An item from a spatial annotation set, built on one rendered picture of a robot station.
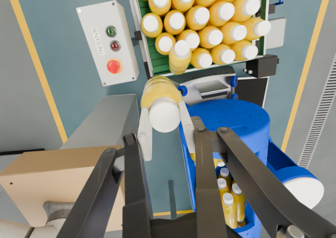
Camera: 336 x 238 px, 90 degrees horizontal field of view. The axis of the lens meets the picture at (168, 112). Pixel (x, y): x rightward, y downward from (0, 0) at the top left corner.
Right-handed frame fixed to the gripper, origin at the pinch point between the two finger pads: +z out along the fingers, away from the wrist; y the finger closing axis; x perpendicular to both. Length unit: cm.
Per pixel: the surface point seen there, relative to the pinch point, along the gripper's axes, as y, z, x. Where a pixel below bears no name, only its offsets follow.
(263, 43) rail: 37, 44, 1
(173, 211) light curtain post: -15, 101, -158
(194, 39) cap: 11.0, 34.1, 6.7
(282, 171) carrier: 50, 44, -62
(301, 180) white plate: 55, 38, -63
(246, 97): 72, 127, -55
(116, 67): -11.4, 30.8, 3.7
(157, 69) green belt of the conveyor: -1, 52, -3
